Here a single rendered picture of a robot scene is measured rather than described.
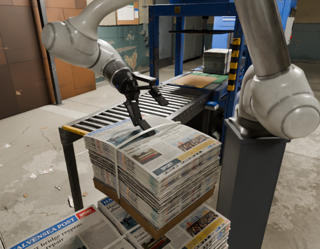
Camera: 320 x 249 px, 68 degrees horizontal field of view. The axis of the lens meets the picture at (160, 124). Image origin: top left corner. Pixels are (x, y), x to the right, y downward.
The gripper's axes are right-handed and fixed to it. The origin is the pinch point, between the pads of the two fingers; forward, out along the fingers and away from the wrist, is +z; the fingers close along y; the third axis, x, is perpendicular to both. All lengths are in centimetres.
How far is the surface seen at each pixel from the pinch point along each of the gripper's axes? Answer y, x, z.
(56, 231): 31.2, 33.2, 6.3
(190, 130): 4.7, -12.6, 6.1
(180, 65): 96, -180, -133
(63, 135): 74, 1, -62
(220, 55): 64, -207, -102
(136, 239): 22.9, 16.7, 22.8
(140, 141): 6.8, 5.4, 1.4
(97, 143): 14.5, 14.2, -8.3
